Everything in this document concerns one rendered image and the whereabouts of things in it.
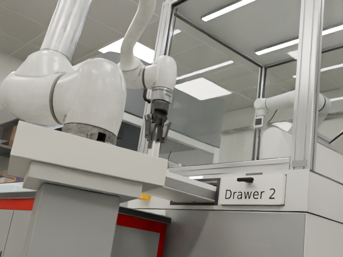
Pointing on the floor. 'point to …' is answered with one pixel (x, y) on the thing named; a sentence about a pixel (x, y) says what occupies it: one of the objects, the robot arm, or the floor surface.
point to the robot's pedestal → (73, 211)
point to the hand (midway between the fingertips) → (153, 150)
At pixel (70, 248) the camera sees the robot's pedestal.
